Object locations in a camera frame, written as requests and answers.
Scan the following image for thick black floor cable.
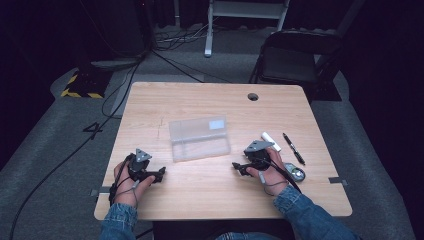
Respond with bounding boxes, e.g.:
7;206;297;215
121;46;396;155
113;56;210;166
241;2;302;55
7;59;144;240

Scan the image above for white marker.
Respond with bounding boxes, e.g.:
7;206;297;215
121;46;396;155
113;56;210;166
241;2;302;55
260;131;282;153

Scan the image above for person's right hand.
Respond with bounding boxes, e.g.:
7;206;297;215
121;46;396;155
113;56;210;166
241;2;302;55
245;147;290;197

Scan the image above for right hand-held gripper cable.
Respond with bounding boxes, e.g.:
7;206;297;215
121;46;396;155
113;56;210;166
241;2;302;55
259;157;303;195

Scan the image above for clear plastic pencil case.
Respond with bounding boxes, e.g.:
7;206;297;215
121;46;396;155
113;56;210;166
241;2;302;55
168;115;232;164

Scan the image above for white metal stand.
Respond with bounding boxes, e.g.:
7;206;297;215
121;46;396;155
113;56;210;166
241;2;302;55
203;0;292;58

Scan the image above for bundle of floor cables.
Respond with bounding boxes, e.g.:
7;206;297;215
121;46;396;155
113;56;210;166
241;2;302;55
153;21;216;52

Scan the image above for black yellow striped base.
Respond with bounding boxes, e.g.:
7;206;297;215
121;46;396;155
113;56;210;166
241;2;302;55
60;69;114;100

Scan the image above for thin black floor cable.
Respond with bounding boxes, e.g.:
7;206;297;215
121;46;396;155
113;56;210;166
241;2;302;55
150;49;232;84

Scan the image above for black pen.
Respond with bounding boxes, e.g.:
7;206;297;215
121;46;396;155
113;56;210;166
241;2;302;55
282;132;306;166

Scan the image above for left hand-held gripper cable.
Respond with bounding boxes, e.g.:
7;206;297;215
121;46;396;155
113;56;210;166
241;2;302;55
108;153;140;208

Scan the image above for green black correction tape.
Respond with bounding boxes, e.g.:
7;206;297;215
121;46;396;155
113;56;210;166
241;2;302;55
283;161;307;183

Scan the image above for black tape floor mark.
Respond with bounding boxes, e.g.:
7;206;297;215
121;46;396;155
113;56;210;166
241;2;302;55
82;121;104;141

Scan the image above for black folding chair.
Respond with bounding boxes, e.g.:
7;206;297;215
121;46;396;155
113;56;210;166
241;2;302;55
248;29;345;102

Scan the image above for black equipment stand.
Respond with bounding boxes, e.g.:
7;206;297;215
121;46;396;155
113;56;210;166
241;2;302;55
78;0;155;72

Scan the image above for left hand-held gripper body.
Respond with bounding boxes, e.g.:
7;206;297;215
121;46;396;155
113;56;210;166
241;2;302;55
127;148;161;184

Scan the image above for person's left hand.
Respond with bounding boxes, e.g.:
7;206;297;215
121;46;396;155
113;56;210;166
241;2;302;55
113;161;156;208

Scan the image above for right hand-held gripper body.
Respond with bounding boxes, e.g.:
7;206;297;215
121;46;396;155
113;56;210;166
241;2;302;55
242;139;276;172

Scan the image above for grey tape strip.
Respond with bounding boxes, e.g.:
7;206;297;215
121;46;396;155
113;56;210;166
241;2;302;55
327;176;349;187
89;185;112;198

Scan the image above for hand-held gripper cable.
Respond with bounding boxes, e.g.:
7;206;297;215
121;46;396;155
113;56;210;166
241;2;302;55
259;157;303;195
108;153;140;208

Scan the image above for person's denim legs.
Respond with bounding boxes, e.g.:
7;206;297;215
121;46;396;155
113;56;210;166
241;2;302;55
214;231;279;240

